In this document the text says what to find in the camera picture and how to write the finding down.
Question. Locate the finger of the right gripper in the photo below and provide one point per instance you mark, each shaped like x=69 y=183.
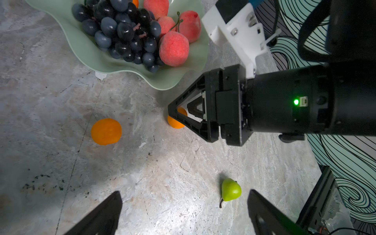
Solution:
x=209 y=131
x=200 y=86

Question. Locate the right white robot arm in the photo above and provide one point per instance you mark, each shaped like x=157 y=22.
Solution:
x=335 y=95

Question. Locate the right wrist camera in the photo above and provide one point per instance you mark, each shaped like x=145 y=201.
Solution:
x=235 y=22

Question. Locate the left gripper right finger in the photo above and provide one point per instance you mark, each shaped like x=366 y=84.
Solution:
x=267 y=219

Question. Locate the green fake pear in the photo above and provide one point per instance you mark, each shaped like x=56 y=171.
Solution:
x=230 y=190

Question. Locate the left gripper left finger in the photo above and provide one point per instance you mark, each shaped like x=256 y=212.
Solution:
x=103 y=220

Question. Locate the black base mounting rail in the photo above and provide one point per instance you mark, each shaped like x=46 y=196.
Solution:
x=333 y=205

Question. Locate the light green wavy fruit bowl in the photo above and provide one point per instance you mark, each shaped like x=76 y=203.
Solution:
x=85 y=49

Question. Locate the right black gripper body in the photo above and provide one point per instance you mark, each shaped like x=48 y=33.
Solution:
x=291 y=103

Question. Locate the dark fake grape bunch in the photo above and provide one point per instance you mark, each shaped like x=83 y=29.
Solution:
x=123 y=30

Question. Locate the orange fake kumquat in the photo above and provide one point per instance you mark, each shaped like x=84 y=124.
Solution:
x=106 y=132
x=173 y=122
x=136 y=3

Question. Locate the pink fake peach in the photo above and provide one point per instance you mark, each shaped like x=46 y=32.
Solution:
x=167 y=24
x=158 y=7
x=189 y=25
x=174 y=49

